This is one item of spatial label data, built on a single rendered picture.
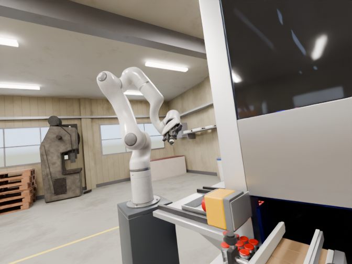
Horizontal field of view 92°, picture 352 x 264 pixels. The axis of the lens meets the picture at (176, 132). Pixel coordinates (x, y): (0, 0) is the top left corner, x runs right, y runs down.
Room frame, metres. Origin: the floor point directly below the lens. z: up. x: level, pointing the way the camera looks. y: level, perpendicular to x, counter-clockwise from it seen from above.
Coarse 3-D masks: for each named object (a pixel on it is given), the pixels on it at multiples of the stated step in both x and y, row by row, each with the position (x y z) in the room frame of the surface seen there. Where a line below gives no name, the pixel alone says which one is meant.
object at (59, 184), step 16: (64, 128) 5.06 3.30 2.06; (48, 144) 4.88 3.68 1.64; (64, 144) 5.05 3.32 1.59; (48, 160) 4.87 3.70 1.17; (64, 160) 5.48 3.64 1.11; (48, 176) 4.85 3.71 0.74; (64, 176) 5.02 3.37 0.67; (80, 176) 5.32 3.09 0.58; (48, 192) 4.86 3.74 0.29; (64, 192) 5.00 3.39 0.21; (80, 192) 5.19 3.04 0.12
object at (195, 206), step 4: (208, 192) 0.86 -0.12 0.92; (200, 196) 0.81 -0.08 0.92; (192, 200) 0.78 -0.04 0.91; (196, 200) 0.79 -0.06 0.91; (200, 200) 0.81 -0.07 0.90; (184, 204) 0.74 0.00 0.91; (188, 204) 0.75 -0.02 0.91; (192, 204) 0.77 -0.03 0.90; (196, 204) 0.79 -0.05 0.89; (200, 204) 0.81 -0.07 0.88; (184, 208) 0.72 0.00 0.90; (188, 208) 0.70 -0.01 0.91; (192, 208) 0.69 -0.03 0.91; (196, 208) 0.67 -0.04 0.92; (200, 208) 0.76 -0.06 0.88; (192, 212) 0.69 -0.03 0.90; (196, 212) 0.67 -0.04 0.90; (200, 212) 0.66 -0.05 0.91; (204, 212) 0.64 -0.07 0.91
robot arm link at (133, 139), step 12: (108, 72) 0.94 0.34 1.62; (108, 84) 0.93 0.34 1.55; (120, 84) 1.04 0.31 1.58; (108, 96) 0.97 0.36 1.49; (120, 96) 0.98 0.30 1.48; (120, 108) 0.97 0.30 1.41; (120, 120) 0.97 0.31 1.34; (132, 120) 0.95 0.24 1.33; (120, 132) 0.95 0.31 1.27; (132, 132) 0.91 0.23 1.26; (132, 144) 0.91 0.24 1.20; (144, 144) 0.97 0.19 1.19
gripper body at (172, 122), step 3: (171, 120) 0.88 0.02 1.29; (174, 120) 0.83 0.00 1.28; (177, 120) 0.83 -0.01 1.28; (168, 123) 0.89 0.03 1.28; (171, 123) 0.84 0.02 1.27; (174, 123) 0.80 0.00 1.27; (177, 123) 0.80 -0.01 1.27; (180, 123) 0.85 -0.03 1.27; (165, 126) 0.89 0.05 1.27; (168, 126) 0.84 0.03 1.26; (171, 126) 0.80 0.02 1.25; (165, 129) 0.84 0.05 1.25; (168, 129) 0.81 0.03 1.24; (171, 129) 0.82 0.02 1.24; (180, 129) 0.81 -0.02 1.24; (162, 132) 0.84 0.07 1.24; (165, 132) 0.82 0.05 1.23; (171, 132) 0.82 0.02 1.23; (162, 135) 0.83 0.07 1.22
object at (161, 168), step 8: (152, 160) 6.41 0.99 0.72; (160, 160) 6.53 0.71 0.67; (168, 160) 6.71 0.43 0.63; (176, 160) 6.89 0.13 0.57; (184, 160) 7.10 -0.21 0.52; (152, 168) 6.35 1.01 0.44; (160, 168) 6.51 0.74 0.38; (168, 168) 6.68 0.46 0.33; (176, 168) 6.87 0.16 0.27; (184, 168) 7.07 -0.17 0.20; (152, 176) 6.33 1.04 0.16; (160, 176) 6.49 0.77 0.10; (168, 176) 6.66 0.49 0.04
